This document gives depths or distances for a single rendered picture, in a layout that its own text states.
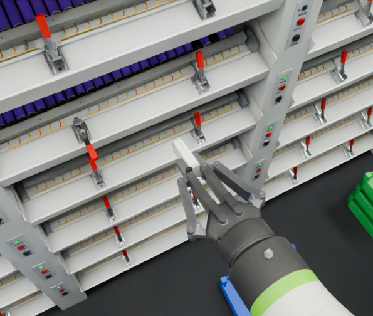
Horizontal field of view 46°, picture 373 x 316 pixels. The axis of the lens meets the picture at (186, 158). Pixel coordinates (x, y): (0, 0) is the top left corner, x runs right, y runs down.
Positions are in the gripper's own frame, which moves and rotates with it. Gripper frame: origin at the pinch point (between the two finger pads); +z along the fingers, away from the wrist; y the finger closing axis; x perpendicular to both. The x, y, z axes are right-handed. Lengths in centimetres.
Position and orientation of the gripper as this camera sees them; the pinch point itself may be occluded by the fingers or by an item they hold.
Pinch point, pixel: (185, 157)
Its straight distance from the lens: 70.7
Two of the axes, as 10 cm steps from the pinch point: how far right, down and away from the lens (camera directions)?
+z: -4.5, -6.4, 6.2
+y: 8.9, -4.0, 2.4
